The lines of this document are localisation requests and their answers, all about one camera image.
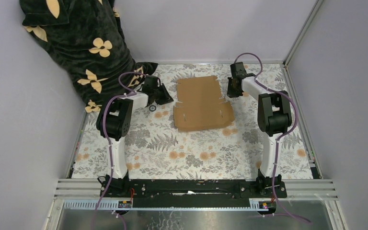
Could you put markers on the black floral plush blanket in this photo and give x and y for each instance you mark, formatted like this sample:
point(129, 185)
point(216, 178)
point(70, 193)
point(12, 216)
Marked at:
point(86, 39)

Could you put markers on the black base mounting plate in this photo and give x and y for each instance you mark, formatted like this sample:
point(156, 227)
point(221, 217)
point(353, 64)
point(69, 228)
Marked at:
point(163, 193)

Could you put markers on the brown cardboard paper box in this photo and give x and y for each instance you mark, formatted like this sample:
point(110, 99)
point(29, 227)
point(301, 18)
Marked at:
point(200, 105)

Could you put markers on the floral patterned table mat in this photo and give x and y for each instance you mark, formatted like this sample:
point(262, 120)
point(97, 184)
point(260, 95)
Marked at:
point(155, 149)

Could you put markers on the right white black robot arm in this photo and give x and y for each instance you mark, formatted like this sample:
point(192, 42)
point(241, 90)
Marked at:
point(273, 114)

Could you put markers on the aluminium frame rail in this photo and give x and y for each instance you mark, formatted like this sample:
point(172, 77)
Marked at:
point(85, 194)

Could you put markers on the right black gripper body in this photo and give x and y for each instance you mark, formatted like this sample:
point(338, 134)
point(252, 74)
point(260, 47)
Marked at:
point(232, 92)

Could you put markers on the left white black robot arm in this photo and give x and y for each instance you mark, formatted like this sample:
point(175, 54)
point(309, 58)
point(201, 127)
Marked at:
point(114, 120)

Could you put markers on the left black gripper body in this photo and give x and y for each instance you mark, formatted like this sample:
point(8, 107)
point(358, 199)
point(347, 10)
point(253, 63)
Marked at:
point(157, 85)

